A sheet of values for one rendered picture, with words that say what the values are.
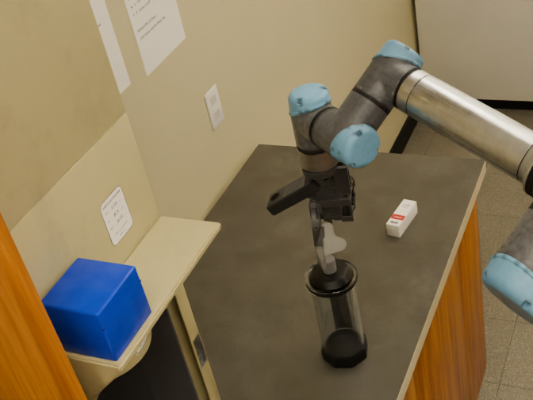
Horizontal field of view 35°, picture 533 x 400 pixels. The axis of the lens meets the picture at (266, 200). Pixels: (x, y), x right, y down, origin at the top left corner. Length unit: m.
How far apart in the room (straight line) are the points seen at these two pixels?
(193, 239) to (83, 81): 0.31
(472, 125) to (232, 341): 0.89
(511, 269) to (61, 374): 0.62
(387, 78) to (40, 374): 0.72
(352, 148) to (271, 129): 1.42
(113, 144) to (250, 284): 0.90
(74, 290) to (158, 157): 1.06
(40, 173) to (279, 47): 1.75
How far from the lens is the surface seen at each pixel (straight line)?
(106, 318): 1.15
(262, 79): 2.72
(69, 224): 1.23
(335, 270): 1.73
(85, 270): 1.21
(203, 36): 2.38
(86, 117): 1.24
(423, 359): 2.10
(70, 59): 1.21
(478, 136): 1.33
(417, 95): 1.39
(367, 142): 1.41
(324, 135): 1.43
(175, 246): 1.34
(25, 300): 1.04
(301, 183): 1.60
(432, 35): 4.29
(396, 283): 2.04
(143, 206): 1.38
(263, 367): 1.91
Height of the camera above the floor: 2.30
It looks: 35 degrees down
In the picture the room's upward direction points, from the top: 13 degrees counter-clockwise
